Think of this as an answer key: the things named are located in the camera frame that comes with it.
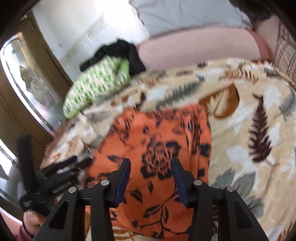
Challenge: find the orange black floral blouse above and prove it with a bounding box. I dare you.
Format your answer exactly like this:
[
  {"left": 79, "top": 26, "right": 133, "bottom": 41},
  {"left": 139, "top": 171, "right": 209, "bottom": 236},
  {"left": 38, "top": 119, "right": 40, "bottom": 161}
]
[{"left": 85, "top": 104, "right": 212, "bottom": 240}]

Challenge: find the left hand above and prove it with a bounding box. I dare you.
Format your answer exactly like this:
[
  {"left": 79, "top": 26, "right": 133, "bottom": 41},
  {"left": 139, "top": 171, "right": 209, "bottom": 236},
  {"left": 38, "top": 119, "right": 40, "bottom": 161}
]
[{"left": 23, "top": 210, "right": 46, "bottom": 237}]

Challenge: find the wooden door with stained glass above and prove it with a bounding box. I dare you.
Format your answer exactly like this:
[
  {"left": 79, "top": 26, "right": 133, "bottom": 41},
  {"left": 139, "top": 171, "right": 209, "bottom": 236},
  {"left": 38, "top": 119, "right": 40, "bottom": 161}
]
[{"left": 1, "top": 10, "right": 72, "bottom": 218}]

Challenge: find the beige leaf pattern blanket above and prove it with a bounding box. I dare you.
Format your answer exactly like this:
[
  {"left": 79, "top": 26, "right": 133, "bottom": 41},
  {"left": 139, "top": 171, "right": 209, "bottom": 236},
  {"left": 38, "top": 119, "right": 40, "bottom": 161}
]
[{"left": 41, "top": 58, "right": 295, "bottom": 240}]

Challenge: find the green white patterned pillow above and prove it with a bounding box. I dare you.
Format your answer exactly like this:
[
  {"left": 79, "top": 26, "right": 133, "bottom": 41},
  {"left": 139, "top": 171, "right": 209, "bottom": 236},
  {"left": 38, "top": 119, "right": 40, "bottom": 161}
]
[{"left": 63, "top": 56, "right": 131, "bottom": 119}]

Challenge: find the black garment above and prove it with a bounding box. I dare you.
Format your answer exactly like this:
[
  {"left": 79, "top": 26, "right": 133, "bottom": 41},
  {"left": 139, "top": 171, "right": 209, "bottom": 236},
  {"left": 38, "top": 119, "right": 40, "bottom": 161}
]
[{"left": 79, "top": 39, "right": 146, "bottom": 77}]

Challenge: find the striped brown cushion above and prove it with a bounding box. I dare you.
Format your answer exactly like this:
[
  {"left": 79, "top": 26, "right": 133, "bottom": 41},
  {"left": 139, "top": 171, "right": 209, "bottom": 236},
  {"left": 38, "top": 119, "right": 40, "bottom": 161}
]
[{"left": 275, "top": 21, "right": 296, "bottom": 82}]

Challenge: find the pink quilted bolster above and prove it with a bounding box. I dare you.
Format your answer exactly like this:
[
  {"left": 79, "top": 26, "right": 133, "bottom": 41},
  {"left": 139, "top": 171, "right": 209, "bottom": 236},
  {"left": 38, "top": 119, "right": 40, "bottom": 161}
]
[{"left": 137, "top": 28, "right": 271, "bottom": 70}]

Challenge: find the grey pillow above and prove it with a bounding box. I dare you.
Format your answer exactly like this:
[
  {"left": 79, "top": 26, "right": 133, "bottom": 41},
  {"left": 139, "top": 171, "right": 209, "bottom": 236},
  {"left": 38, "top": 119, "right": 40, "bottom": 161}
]
[{"left": 129, "top": 0, "right": 252, "bottom": 37}]

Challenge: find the dark fur garment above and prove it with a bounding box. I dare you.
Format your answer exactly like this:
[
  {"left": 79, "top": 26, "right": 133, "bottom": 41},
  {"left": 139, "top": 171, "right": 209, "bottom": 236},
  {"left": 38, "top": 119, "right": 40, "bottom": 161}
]
[{"left": 229, "top": 0, "right": 272, "bottom": 22}]

